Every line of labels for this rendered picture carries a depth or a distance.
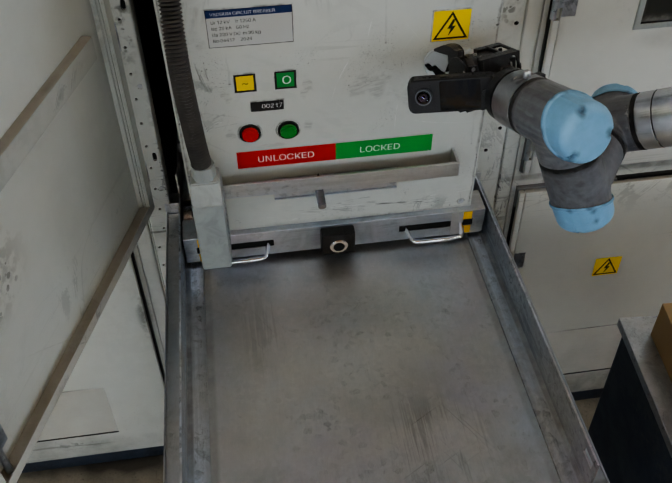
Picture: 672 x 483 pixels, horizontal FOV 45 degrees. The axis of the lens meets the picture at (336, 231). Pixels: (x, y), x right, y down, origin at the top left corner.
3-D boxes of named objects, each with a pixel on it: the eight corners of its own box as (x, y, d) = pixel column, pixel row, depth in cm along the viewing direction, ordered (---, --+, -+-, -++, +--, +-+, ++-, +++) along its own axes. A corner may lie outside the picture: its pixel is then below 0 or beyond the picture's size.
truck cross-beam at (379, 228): (481, 231, 150) (485, 208, 145) (187, 263, 144) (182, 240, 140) (474, 212, 153) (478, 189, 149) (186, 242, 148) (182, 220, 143)
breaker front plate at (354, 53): (469, 215, 146) (510, -27, 111) (199, 243, 142) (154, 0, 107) (467, 210, 147) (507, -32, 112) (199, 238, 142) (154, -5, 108)
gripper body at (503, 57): (496, 90, 117) (546, 115, 107) (444, 104, 115) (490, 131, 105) (495, 38, 114) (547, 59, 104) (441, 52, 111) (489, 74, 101)
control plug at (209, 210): (233, 267, 132) (221, 190, 119) (203, 271, 132) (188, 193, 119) (230, 233, 137) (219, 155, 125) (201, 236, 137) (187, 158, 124)
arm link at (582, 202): (632, 184, 106) (617, 115, 100) (607, 241, 100) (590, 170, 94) (573, 183, 111) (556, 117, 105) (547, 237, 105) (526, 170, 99)
